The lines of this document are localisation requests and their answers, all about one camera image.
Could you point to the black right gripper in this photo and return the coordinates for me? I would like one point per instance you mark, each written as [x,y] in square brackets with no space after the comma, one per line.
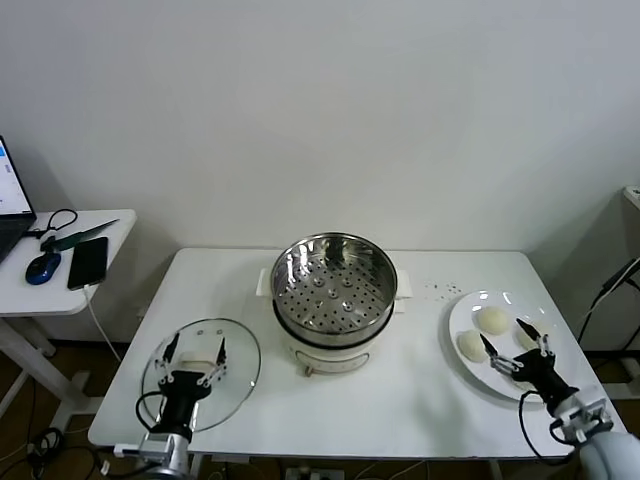
[540,372]

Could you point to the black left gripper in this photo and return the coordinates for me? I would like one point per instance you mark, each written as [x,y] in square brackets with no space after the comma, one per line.
[182,400]

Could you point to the round glass pot lid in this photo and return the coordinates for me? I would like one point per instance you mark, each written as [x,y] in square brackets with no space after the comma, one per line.
[240,360]

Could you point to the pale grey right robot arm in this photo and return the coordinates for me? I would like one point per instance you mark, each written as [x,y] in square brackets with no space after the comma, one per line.
[610,455]

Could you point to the stainless steel steamer basket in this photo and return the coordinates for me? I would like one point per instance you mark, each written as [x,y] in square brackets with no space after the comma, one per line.
[335,300]

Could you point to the large white plate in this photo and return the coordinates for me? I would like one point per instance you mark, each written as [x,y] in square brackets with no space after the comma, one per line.
[475,310]

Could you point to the cream electric cooking pot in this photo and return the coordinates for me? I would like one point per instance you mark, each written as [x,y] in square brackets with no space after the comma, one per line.
[330,360]

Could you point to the black smartphone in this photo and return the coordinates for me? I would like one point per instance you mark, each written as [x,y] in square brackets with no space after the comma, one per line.
[88,262]

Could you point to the white side table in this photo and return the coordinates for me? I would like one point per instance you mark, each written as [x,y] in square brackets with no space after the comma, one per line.
[50,300]

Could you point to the dark green sheathed knife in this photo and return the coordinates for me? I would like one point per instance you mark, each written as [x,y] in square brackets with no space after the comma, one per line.
[75,239]

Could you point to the white power strip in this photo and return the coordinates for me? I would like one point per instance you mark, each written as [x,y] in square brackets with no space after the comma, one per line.
[315,474]

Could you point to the blue computer mouse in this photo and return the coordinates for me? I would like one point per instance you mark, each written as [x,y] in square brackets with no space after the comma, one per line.
[42,267]

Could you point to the white side desk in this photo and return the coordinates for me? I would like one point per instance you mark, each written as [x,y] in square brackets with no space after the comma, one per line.
[634,202]

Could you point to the black laptop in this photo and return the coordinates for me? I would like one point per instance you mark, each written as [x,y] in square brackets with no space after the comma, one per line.
[10,230]

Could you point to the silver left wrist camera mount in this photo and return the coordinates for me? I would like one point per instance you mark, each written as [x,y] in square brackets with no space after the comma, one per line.
[165,447]

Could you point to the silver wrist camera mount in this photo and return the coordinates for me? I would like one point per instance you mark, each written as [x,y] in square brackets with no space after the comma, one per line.
[165,447]
[585,417]

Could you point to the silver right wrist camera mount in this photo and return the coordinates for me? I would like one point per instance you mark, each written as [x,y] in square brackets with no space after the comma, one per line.
[585,417]

